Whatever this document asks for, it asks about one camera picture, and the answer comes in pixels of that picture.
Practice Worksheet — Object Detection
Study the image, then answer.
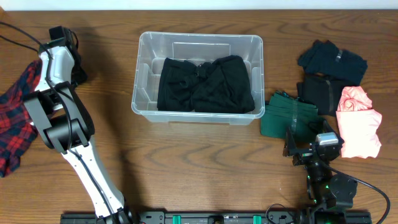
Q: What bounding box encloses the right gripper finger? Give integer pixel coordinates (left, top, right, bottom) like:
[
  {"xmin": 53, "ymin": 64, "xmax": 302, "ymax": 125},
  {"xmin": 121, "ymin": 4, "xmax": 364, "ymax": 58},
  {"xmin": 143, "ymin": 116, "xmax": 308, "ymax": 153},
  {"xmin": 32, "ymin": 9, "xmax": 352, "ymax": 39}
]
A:
[
  {"xmin": 282, "ymin": 128, "xmax": 298, "ymax": 157},
  {"xmin": 323, "ymin": 121, "xmax": 342, "ymax": 144}
]

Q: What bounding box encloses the pink garment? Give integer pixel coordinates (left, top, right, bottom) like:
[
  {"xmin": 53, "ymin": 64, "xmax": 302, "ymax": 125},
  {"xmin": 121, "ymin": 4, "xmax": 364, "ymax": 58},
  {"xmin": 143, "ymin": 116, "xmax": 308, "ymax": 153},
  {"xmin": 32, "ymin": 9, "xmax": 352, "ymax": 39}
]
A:
[{"xmin": 336, "ymin": 86, "xmax": 382, "ymax": 159}]

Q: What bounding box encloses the dark green garment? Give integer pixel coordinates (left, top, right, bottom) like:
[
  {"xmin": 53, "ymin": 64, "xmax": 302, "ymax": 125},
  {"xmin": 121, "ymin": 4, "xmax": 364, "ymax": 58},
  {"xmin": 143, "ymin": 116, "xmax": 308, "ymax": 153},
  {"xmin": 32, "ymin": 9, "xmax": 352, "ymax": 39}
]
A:
[{"xmin": 261, "ymin": 91, "xmax": 325, "ymax": 142}]

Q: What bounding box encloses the red navy plaid shirt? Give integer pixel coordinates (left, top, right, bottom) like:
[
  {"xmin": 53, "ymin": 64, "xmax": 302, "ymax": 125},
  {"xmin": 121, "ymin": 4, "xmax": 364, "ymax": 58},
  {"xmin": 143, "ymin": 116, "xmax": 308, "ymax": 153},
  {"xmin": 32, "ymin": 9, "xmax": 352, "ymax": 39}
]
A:
[{"xmin": 1, "ymin": 60, "xmax": 42, "ymax": 178}]

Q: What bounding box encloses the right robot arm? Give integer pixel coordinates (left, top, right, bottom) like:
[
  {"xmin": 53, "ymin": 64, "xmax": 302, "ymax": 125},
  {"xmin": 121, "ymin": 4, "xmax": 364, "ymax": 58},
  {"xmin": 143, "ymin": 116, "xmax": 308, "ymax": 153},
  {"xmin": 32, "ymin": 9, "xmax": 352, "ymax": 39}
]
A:
[{"xmin": 283, "ymin": 122, "xmax": 358, "ymax": 223}]

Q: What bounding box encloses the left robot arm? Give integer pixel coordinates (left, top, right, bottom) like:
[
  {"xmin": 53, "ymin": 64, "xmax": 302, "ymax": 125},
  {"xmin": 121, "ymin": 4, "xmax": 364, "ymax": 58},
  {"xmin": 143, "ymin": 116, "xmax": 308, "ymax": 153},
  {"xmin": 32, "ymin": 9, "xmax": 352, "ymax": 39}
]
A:
[{"xmin": 23, "ymin": 26, "xmax": 138, "ymax": 223}]

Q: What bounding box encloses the black folded garment with tape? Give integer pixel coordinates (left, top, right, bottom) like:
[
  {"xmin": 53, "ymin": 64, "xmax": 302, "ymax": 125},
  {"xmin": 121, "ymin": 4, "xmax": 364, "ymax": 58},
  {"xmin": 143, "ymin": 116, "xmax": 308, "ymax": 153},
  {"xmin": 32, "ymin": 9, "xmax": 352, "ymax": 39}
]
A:
[{"xmin": 297, "ymin": 74, "xmax": 354, "ymax": 117}]

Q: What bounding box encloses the navy folded garment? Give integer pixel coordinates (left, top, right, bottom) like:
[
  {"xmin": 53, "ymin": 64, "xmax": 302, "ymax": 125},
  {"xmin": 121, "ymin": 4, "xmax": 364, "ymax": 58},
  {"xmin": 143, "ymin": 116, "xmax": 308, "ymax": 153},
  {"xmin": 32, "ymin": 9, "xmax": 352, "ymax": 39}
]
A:
[{"xmin": 297, "ymin": 40, "xmax": 368, "ymax": 86}]

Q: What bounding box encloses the clear plastic storage bin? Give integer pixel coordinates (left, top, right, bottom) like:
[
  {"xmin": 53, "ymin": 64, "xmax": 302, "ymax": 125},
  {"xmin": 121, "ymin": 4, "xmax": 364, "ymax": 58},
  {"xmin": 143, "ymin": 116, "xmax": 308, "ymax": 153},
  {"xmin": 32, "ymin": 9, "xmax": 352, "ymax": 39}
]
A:
[{"xmin": 131, "ymin": 32, "xmax": 266, "ymax": 125}]

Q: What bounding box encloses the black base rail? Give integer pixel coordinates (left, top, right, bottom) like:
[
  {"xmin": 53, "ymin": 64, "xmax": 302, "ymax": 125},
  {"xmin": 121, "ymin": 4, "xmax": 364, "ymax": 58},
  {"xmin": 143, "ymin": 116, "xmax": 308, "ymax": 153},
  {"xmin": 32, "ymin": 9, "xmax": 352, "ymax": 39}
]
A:
[{"xmin": 60, "ymin": 210, "xmax": 373, "ymax": 224}]

